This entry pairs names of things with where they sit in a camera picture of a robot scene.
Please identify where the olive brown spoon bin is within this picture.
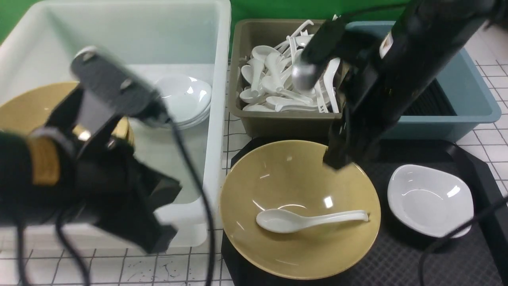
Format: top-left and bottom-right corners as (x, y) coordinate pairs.
(227, 19), (341, 137)

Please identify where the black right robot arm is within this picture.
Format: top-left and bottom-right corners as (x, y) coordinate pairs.
(314, 0), (507, 170)

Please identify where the stacked white dish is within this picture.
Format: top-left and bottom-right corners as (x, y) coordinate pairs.
(176, 106), (211, 129)
(155, 74), (212, 123)

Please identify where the black chopsticks bundle in bin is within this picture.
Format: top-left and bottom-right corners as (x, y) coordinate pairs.
(403, 79), (457, 116)

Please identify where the white sauce dish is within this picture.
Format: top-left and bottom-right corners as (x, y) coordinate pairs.
(387, 164), (475, 238)

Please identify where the white ceramic soup spoon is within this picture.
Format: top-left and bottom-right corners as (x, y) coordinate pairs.
(256, 209), (369, 234)

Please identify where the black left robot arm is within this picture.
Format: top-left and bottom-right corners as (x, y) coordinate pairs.
(1, 84), (181, 253)

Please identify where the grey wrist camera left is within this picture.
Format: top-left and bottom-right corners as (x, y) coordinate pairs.
(70, 46), (171, 128)

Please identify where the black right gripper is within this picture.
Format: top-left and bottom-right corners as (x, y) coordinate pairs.
(323, 30), (397, 170)

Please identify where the white spoon left bin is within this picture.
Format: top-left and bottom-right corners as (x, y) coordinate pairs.
(247, 58), (264, 97)

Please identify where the tan noodle bowl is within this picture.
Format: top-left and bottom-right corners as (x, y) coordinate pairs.
(218, 141), (381, 280)

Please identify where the large translucent white plastic tub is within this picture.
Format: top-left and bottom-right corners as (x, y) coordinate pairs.
(0, 0), (231, 249)

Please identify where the white spoon right side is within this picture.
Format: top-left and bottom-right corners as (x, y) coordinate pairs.
(323, 58), (341, 113)

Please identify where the top stacked tan bowl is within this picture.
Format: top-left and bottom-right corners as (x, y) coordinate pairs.
(0, 81), (129, 137)

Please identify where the lower stacked white dish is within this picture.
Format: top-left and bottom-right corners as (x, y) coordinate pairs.
(176, 106), (211, 129)

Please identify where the top stacked white dish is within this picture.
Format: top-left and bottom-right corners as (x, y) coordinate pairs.
(155, 74), (212, 123)

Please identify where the blue plastic chopstick bin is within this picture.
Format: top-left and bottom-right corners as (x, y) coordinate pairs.
(344, 21), (502, 142)

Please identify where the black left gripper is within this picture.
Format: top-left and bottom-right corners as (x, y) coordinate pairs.
(44, 85), (182, 253)

